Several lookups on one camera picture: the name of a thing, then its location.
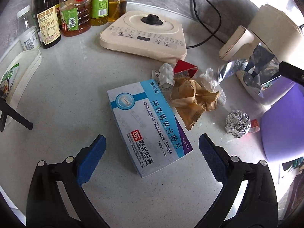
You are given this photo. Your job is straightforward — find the red small wrapper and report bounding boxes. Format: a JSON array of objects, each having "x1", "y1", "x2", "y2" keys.
[{"x1": 173, "y1": 60, "x2": 198, "y2": 78}]

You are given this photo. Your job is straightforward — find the red plastic scrap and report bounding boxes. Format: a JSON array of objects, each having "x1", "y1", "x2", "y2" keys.
[{"x1": 249, "y1": 119, "x2": 260, "y2": 133}]

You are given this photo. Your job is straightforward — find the black power cable right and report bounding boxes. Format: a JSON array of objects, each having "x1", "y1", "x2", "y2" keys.
[{"x1": 186, "y1": 0, "x2": 223, "y2": 50}]

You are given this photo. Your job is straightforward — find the purple plastic bucket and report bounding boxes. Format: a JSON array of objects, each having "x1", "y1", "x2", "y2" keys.
[{"x1": 261, "y1": 76, "x2": 303, "y2": 163}]

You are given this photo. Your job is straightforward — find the black power cable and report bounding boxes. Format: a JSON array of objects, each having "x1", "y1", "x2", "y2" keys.
[
  {"x1": 181, "y1": 0, "x2": 226, "y2": 44},
  {"x1": 186, "y1": 0, "x2": 223, "y2": 50}
]

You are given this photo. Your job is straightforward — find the yellow cap green label bottle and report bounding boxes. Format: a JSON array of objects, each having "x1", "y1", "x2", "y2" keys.
[{"x1": 91, "y1": 0, "x2": 109, "y2": 26}]

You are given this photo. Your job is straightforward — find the small foil ball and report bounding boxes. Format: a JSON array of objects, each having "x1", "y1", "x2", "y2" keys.
[{"x1": 225, "y1": 110, "x2": 251, "y2": 139}]

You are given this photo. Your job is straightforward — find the white plastic tray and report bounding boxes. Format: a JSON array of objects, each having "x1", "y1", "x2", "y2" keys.
[{"x1": 1, "y1": 49, "x2": 42, "y2": 126}]

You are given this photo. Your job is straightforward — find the cream air fryer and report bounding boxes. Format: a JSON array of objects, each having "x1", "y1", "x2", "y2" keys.
[{"x1": 219, "y1": 5, "x2": 303, "y2": 93}]

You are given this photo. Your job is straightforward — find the silver foil wrapper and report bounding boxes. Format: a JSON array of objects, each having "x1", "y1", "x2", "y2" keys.
[{"x1": 215, "y1": 45, "x2": 295, "y2": 105}]

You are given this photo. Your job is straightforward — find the small white cap bottle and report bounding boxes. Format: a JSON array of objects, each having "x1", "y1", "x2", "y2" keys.
[{"x1": 17, "y1": 6, "x2": 41, "y2": 51}]

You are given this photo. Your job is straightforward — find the black metal kitchen rack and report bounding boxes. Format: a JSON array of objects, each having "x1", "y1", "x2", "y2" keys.
[{"x1": 0, "y1": 97, "x2": 33, "y2": 132}]

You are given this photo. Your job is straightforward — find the red cap oil bottle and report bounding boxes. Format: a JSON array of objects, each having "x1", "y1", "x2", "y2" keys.
[{"x1": 59, "y1": 0, "x2": 91, "y2": 37}]

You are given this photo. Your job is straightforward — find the brown crumpled paper wrapper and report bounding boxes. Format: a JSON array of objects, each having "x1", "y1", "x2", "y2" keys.
[{"x1": 170, "y1": 77, "x2": 219, "y2": 131}]

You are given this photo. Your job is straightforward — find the blue white medicine box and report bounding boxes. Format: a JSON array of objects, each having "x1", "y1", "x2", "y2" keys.
[{"x1": 107, "y1": 79, "x2": 193, "y2": 178}]

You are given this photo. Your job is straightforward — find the cream induction cooker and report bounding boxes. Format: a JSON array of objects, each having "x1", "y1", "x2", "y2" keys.
[{"x1": 99, "y1": 11, "x2": 187, "y2": 64}]

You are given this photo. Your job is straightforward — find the green sachet in tray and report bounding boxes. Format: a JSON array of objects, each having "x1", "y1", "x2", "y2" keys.
[{"x1": 1, "y1": 63, "x2": 20, "y2": 99}]

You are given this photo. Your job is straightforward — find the dark soy sauce bottle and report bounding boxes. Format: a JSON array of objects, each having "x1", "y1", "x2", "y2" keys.
[{"x1": 32, "y1": 0, "x2": 61, "y2": 49}]

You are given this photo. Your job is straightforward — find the black power cable left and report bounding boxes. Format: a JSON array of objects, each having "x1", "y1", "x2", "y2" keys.
[{"x1": 181, "y1": 0, "x2": 226, "y2": 44}]

